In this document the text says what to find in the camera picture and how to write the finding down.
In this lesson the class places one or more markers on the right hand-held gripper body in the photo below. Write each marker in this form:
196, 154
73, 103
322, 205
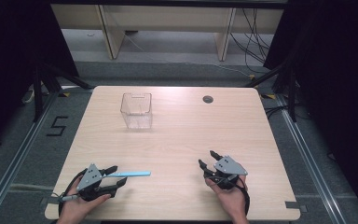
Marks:
230, 168

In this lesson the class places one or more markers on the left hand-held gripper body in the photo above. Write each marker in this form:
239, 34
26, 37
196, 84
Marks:
88, 179

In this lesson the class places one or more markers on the light blue plastic stick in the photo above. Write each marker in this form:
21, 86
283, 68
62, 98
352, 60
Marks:
133, 174

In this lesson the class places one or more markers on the person's right hand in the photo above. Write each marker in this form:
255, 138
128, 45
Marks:
234, 200

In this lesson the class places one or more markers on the person's left hand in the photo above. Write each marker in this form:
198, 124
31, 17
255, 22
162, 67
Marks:
74, 210

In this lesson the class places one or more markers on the clear plastic container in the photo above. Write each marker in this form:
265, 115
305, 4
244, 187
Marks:
136, 112

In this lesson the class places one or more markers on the grey tape strip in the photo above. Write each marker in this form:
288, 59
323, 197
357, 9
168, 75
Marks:
293, 205

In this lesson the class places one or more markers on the black metal stand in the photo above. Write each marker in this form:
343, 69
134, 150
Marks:
38, 93
291, 93

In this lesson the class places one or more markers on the black curtain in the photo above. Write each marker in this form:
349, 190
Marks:
338, 93
9, 62

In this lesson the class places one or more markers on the beige wooden bench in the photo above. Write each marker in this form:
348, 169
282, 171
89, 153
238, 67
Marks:
167, 17

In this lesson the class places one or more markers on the grey metal floor rail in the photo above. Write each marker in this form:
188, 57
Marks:
310, 161
15, 161

